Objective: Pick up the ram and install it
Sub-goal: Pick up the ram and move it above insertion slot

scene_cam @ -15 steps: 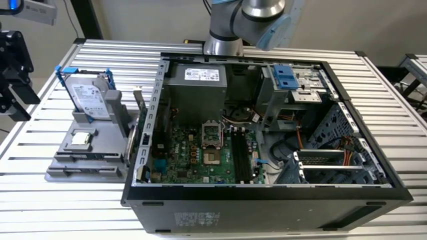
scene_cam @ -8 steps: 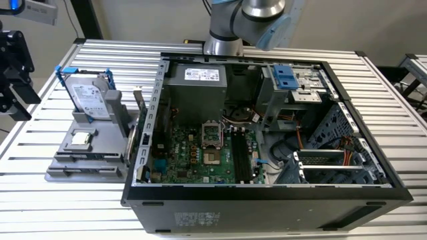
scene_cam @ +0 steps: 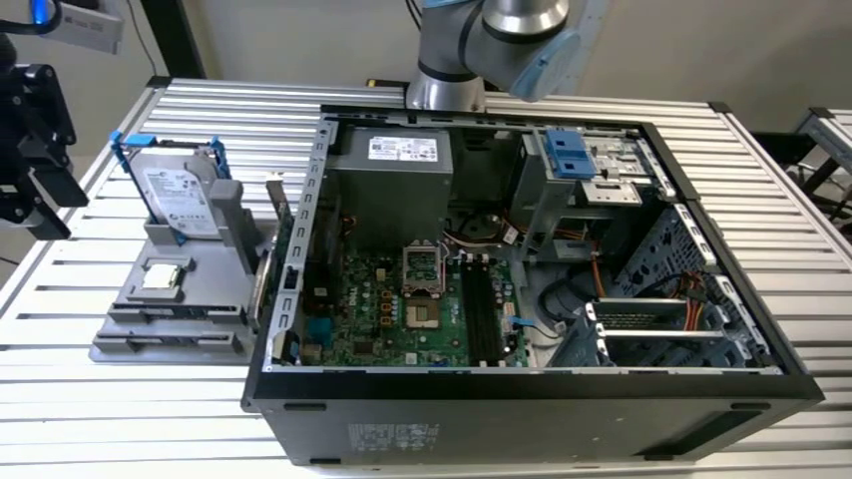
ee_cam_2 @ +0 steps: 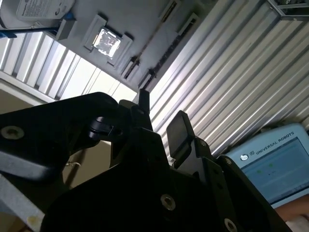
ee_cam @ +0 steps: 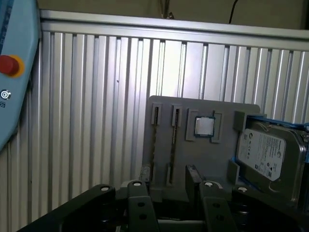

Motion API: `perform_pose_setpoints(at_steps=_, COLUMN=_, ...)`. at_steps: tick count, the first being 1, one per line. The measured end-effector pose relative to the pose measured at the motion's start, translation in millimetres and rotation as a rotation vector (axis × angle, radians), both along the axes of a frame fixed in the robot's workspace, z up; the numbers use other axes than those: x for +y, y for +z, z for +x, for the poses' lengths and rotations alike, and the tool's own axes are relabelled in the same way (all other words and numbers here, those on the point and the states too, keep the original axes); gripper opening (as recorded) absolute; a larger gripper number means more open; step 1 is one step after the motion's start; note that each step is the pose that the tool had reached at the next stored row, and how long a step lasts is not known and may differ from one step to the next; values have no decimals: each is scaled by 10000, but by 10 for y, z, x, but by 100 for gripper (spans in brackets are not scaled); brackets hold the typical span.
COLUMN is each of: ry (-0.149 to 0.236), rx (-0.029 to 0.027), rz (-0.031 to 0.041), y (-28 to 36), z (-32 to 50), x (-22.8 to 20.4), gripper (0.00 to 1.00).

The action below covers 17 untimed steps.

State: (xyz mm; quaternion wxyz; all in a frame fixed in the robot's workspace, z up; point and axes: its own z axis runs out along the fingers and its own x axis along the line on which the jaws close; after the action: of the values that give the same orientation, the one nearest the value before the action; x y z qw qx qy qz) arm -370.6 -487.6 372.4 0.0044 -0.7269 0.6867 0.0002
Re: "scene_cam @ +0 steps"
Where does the black open PC case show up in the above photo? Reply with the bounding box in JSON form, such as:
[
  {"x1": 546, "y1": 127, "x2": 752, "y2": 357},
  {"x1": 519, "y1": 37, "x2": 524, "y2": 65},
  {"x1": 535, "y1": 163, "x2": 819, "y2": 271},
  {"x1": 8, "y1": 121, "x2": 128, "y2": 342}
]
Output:
[{"x1": 240, "y1": 103, "x2": 827, "y2": 468}]

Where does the green motherboard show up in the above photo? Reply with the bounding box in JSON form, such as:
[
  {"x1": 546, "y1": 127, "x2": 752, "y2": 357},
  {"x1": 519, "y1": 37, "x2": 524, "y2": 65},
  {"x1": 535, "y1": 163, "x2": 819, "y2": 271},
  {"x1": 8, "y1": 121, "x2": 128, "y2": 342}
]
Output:
[{"x1": 296, "y1": 248, "x2": 534, "y2": 368}]

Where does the black post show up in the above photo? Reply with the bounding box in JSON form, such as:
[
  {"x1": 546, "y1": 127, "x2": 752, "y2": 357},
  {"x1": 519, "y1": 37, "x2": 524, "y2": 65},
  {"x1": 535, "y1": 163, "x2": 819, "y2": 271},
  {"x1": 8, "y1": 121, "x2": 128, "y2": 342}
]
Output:
[{"x1": 136, "y1": 0, "x2": 208, "y2": 81}]

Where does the hard disk in blue carrier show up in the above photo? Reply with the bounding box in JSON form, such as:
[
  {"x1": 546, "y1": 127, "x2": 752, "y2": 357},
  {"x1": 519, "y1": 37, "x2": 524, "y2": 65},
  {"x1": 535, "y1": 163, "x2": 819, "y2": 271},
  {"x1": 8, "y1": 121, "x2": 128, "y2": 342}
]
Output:
[{"x1": 108, "y1": 128, "x2": 234, "y2": 246}]

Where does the CPU socket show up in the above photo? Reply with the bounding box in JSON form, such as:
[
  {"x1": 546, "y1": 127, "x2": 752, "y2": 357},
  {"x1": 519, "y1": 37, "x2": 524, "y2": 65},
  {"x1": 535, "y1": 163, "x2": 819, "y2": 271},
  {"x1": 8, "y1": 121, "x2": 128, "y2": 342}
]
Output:
[{"x1": 404, "y1": 296, "x2": 444, "y2": 330}]

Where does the graphics card with metal bracket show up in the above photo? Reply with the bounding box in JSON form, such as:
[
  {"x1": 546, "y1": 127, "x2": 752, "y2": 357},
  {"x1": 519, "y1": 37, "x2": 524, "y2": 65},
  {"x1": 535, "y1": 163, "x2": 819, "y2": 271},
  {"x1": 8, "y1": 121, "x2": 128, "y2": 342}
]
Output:
[{"x1": 250, "y1": 172, "x2": 300, "y2": 333}]

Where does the metal slat side table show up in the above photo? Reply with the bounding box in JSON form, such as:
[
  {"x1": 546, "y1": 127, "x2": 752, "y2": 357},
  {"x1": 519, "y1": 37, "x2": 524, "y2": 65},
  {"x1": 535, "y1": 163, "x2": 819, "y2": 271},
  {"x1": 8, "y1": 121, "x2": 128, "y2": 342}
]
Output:
[{"x1": 791, "y1": 106, "x2": 852, "y2": 221}]

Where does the red yellow wire bundle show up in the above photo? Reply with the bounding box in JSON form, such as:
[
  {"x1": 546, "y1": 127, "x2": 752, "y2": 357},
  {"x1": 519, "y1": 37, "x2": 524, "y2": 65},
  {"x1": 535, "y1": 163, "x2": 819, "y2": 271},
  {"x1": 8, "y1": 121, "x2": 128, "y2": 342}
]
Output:
[{"x1": 679, "y1": 271, "x2": 710, "y2": 334}]

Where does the black RAM slot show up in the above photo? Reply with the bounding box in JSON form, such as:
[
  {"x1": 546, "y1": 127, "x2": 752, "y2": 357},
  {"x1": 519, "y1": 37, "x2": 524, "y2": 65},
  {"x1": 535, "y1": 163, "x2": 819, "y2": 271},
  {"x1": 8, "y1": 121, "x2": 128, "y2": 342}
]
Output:
[
  {"x1": 462, "y1": 254, "x2": 491, "y2": 368},
  {"x1": 476, "y1": 254, "x2": 506, "y2": 368}
]

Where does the blue plastic drive latch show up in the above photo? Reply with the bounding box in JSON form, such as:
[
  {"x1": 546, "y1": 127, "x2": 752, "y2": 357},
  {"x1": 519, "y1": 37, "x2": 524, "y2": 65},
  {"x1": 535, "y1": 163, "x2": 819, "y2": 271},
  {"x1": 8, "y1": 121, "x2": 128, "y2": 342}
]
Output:
[{"x1": 542, "y1": 128, "x2": 588, "y2": 181}]

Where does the grey power supply unit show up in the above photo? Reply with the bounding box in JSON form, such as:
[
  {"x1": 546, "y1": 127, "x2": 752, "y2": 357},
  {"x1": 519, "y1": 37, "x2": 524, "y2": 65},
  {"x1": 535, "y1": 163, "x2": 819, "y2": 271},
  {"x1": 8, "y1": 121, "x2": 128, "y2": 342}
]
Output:
[{"x1": 326, "y1": 124, "x2": 455, "y2": 250}]

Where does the silver CPU chip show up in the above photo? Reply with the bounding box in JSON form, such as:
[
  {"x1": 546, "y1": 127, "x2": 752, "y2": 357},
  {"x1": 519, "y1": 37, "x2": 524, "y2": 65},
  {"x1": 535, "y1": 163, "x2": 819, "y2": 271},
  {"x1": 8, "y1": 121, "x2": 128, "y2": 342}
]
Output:
[{"x1": 143, "y1": 263, "x2": 182, "y2": 290}]

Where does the silver optical drive bay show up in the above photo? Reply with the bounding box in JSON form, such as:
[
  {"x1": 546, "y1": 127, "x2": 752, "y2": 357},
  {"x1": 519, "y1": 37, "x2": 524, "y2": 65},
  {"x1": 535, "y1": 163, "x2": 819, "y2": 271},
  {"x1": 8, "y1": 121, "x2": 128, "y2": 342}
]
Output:
[{"x1": 516, "y1": 127, "x2": 658, "y2": 260}]

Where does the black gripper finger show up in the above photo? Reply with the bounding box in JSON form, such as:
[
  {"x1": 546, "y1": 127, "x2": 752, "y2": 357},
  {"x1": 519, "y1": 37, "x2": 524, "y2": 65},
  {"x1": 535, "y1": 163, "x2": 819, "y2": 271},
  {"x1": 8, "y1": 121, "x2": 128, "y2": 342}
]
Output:
[
  {"x1": 0, "y1": 185, "x2": 72, "y2": 240},
  {"x1": 14, "y1": 63, "x2": 92, "y2": 209}
]

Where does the grey plastic parts rack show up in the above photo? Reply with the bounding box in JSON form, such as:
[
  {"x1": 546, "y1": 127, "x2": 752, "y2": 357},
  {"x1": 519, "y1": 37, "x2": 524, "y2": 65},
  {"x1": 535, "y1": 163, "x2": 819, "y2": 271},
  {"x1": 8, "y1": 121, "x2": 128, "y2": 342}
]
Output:
[{"x1": 88, "y1": 179, "x2": 280, "y2": 365}]

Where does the orange wire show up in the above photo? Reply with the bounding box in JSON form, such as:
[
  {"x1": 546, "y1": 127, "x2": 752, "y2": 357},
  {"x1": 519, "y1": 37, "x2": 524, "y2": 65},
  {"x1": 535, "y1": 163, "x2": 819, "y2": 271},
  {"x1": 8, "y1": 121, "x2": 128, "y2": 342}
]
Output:
[{"x1": 590, "y1": 251, "x2": 608, "y2": 301}]

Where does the metal socket cover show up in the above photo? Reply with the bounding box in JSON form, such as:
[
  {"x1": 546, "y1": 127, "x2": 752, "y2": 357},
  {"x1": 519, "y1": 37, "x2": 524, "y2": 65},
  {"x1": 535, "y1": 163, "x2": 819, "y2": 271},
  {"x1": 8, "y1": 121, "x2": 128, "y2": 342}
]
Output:
[{"x1": 403, "y1": 239, "x2": 446, "y2": 296}]

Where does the metal disk bay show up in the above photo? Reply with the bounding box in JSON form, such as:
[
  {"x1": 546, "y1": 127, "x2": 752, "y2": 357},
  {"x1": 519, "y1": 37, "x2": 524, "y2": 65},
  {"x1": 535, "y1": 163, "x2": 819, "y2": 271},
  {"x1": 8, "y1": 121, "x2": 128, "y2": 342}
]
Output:
[{"x1": 551, "y1": 296, "x2": 758, "y2": 369}]

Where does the black looped cable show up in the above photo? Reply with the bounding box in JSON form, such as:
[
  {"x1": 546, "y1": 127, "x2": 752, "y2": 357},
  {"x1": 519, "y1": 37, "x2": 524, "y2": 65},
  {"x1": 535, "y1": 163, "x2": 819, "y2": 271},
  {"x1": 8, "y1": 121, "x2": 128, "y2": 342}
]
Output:
[{"x1": 536, "y1": 276, "x2": 591, "y2": 329}]

